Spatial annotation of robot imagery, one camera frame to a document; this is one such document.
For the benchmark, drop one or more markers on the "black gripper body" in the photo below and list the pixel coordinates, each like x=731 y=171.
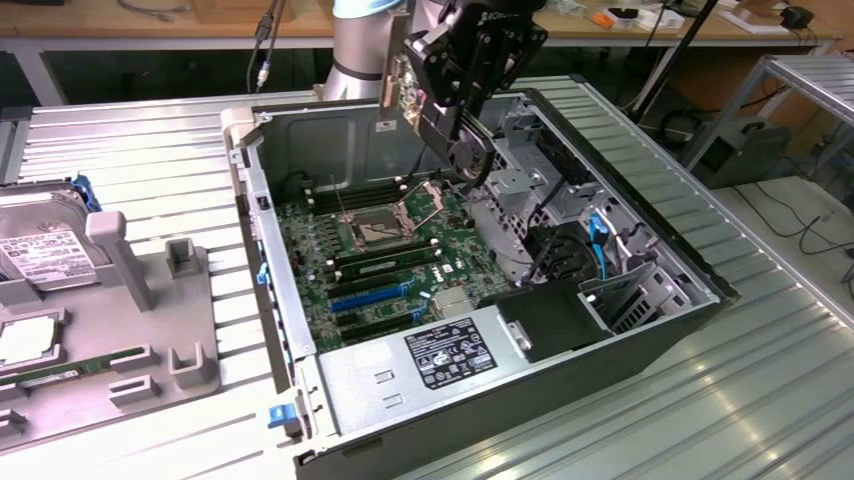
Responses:
x=501 y=12

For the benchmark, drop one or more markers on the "green GPU card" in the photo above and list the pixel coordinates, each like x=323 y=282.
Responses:
x=474 y=155

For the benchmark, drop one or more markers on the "white case label sticker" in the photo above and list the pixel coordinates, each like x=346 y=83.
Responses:
x=387 y=126

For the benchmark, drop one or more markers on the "orange and white box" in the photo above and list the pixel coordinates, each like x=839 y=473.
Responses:
x=634 y=19

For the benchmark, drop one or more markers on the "open black PC case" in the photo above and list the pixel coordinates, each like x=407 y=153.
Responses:
x=320 y=140

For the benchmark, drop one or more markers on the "black tripod pole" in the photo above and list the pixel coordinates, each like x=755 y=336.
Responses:
x=674 y=60

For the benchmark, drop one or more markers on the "metal drive cage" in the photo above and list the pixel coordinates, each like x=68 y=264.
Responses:
x=514 y=200

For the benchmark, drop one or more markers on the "metal socket cover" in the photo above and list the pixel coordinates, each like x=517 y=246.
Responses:
x=420 y=205

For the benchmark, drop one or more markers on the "thin metal locking lever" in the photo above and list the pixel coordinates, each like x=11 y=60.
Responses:
x=339 y=197

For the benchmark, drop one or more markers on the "CPU socket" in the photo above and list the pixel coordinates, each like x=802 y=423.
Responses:
x=374 y=230

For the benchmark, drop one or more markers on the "white flat box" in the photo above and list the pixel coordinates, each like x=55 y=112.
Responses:
x=754 y=17

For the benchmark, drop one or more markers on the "green motherboard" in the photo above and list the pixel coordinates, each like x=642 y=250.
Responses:
x=303 y=235

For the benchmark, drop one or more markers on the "grey floor box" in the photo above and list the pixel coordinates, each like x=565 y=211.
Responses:
x=741 y=155

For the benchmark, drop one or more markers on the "green RAM stick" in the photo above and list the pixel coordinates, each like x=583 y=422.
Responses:
x=67 y=372
x=390 y=263

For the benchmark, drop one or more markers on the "black power adapter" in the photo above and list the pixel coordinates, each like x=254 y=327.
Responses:
x=797 y=16

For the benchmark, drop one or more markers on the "long black expansion slot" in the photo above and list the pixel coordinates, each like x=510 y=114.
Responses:
x=374 y=335
x=379 y=322
x=363 y=283

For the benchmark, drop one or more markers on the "wooden desk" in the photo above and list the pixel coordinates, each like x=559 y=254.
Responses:
x=134 y=31

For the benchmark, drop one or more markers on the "silver chipset heatsink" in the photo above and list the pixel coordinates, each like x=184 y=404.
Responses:
x=455 y=301

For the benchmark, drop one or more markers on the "blue expansion slot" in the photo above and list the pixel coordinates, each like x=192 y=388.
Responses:
x=368 y=297

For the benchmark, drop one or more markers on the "metal disk bay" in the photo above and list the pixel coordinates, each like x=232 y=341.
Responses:
x=641 y=295

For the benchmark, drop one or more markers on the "black plastic shroud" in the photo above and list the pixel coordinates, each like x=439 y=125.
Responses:
x=541 y=320

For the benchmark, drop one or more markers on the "short black expansion slot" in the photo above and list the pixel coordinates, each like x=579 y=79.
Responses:
x=346 y=316

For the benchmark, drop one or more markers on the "grey power supply unit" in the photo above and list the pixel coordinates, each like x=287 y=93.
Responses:
x=374 y=380

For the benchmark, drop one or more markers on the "silver hard disk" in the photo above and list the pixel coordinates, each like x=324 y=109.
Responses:
x=40 y=245

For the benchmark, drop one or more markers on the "grey parts rack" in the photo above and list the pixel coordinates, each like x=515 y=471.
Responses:
x=100 y=310

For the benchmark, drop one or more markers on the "blue plastic case clip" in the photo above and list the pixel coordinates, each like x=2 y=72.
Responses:
x=280 y=416

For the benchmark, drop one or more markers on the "silver CPU chip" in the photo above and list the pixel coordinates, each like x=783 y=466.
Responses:
x=20 y=340

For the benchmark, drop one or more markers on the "aluminium frame table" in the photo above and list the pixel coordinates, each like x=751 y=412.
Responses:
x=814 y=75

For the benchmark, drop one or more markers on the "blue disk rail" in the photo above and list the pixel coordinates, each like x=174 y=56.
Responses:
x=86 y=192

